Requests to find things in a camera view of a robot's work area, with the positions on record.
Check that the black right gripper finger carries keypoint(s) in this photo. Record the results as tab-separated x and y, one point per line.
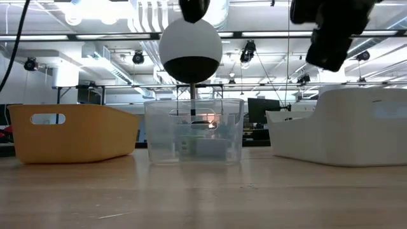
329	51

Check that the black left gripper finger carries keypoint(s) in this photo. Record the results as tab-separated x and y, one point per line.
194	9

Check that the white printed adapter box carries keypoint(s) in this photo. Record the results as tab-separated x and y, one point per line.
211	148

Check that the white plastic bin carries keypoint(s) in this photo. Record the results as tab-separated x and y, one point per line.
343	133

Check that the clear plastic bin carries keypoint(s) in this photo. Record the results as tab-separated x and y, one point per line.
159	133

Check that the yellow plastic bin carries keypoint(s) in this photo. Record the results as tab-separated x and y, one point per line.
73	140

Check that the black hanging spotlight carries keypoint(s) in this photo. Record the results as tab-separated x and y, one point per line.
248	51
363	56
30	64
138	58
303	79

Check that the white globe lamp black base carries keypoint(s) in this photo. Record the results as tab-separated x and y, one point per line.
190	51

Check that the black computer monitor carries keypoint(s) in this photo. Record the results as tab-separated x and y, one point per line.
259	109

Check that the dark cluttered background desk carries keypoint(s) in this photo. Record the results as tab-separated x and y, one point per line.
257	136

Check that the black legged background table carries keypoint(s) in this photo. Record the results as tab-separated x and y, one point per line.
58	95

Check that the white rectangular vent duct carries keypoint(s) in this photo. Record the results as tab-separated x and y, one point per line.
105	62

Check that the black ceiling light rail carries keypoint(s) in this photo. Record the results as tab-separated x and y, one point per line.
72	37

